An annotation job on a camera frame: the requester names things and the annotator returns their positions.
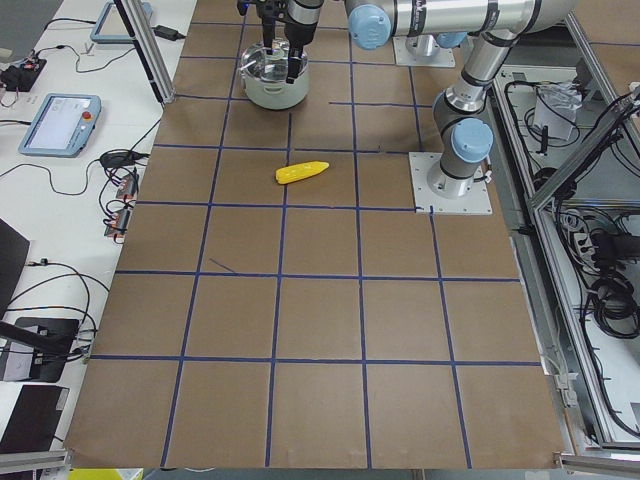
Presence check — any aluminium frame post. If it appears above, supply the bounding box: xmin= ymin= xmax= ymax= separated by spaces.
xmin=114 ymin=0 xmax=175 ymax=105

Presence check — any blue teach pendant far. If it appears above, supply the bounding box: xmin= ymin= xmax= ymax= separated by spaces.
xmin=90 ymin=1 xmax=132 ymax=44

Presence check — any yellow corn cob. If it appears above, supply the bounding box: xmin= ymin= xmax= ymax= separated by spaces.
xmin=275 ymin=161 xmax=330 ymax=185

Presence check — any blue teach pendant near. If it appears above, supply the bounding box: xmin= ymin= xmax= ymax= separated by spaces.
xmin=18 ymin=93 xmax=102 ymax=158

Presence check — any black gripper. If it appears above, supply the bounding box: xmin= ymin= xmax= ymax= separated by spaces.
xmin=261 ymin=0 xmax=321 ymax=84

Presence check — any black power adapter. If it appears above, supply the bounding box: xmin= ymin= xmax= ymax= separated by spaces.
xmin=152 ymin=25 xmax=186 ymax=41

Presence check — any brown paper table mat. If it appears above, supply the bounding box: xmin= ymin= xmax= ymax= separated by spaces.
xmin=66 ymin=1 xmax=564 ymax=469

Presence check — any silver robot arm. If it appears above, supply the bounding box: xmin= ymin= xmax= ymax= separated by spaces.
xmin=252 ymin=1 xmax=500 ymax=84
xmin=425 ymin=1 xmax=576 ymax=199

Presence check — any blue teach pendant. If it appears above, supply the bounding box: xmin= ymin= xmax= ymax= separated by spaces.
xmin=18 ymin=93 xmax=102 ymax=158
xmin=90 ymin=1 xmax=132 ymax=44

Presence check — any pale green cooking pot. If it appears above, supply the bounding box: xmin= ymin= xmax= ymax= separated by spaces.
xmin=239 ymin=52 xmax=310 ymax=110

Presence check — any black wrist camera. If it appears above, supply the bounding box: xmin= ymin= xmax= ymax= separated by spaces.
xmin=236 ymin=0 xmax=287 ymax=21

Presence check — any glass pot lid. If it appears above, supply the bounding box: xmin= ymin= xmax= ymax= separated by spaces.
xmin=240 ymin=38 xmax=290 ymax=83

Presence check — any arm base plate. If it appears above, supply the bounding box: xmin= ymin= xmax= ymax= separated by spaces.
xmin=393 ymin=35 xmax=455 ymax=68
xmin=409 ymin=152 xmax=493 ymax=216

